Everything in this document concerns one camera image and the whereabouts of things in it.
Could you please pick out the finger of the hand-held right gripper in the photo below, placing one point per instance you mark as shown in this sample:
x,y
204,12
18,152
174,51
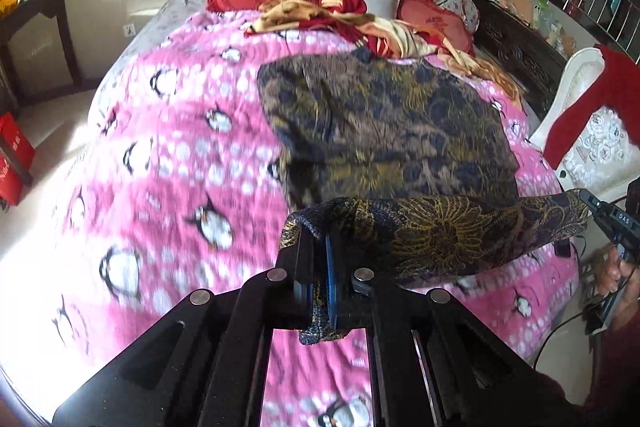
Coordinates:
x,y
592,207

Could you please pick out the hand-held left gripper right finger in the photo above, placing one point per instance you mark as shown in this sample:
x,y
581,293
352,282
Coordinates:
x,y
334,292

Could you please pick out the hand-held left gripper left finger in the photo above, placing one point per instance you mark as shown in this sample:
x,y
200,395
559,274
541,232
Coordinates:
x,y
307,287

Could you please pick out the dark blue gold patterned garment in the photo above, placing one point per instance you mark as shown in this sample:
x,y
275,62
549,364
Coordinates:
x,y
390,132

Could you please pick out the person's right forearm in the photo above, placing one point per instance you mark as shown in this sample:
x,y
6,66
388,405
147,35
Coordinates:
x,y
620,357

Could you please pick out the person's right hand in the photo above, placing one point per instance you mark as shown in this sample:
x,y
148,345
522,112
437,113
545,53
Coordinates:
x,y
612,274

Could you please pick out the white upholstered chair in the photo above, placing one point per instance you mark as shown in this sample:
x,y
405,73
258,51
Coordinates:
x,y
595,142

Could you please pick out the red garment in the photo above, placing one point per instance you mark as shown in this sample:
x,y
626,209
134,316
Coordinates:
x,y
615,77

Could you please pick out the dark carved wooden cabinet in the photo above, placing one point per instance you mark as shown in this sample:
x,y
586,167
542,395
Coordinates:
x,y
515,47

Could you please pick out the pink penguin print blanket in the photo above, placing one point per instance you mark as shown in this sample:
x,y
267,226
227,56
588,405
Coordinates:
x,y
175,132

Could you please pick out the red embroidered pillow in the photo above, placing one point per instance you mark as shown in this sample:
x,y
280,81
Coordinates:
x,y
430,17

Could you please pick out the red and yellow blanket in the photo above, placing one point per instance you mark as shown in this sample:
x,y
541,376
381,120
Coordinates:
x,y
310,9

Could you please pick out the dark wooden desk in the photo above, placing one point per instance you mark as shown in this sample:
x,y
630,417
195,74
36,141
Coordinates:
x,y
55,7

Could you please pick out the orange plastic basket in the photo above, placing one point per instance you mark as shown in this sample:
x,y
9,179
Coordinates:
x,y
9,4

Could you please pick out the wall socket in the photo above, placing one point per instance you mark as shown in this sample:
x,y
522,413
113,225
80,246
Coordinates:
x,y
130,29

